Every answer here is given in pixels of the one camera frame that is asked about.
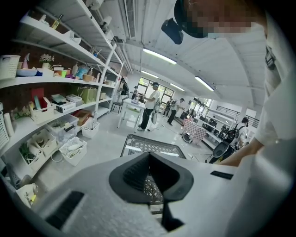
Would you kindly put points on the pink spray bottle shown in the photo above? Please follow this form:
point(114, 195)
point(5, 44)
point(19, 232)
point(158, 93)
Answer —
point(26, 62)

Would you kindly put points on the white slotted laundry basket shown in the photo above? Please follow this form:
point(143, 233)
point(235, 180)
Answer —
point(9, 67)

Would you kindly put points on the person's left forearm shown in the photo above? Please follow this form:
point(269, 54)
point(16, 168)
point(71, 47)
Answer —
point(245, 151)

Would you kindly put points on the white paper roll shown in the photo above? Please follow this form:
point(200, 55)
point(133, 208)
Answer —
point(8, 125)

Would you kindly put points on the clear plastic storage box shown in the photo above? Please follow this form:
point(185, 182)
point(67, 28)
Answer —
point(62, 127)

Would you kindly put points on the person's white shirt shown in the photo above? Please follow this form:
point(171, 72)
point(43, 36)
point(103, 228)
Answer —
point(277, 104)

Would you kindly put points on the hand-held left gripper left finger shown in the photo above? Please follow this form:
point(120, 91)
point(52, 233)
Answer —
point(129, 180)

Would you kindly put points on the white work table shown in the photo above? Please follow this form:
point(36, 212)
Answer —
point(133, 106)

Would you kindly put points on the grey lattice container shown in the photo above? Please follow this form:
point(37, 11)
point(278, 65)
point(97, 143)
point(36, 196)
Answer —
point(150, 144)

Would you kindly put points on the black chair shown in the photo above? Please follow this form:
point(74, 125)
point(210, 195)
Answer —
point(116, 106)

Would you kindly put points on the brown cardboard box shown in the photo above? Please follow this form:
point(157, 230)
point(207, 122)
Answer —
point(82, 116)

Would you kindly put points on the white ceiling air conditioner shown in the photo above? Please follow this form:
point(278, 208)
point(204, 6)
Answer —
point(130, 18)

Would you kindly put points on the yellow oil bottle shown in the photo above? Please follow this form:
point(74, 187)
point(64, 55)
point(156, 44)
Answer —
point(56, 23)

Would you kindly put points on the stack of books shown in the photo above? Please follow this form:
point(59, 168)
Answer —
point(74, 98)

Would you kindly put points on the blue shallow basin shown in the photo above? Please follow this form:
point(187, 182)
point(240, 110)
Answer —
point(26, 72)

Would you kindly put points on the green paper bag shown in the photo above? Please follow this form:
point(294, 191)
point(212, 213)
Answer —
point(89, 95)

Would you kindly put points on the white shelving unit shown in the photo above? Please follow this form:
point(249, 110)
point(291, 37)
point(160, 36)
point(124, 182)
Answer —
point(34, 81)

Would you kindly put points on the potted white flowers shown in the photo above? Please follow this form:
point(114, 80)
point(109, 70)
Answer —
point(47, 59)

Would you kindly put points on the long ceiling light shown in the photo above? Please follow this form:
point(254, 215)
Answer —
point(149, 74)
point(159, 55)
point(176, 86)
point(204, 83)

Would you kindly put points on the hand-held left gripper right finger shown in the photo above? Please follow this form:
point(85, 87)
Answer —
point(175, 182)

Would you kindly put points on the small white storage basket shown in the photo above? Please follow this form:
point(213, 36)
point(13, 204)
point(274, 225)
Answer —
point(42, 114)

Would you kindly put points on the white tote bag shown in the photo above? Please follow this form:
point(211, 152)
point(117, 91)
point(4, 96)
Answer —
point(26, 194)

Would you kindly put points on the black head camera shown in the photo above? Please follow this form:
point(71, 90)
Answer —
point(173, 30)

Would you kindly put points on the red checkered tablecloth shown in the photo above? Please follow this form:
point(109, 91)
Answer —
point(195, 129)

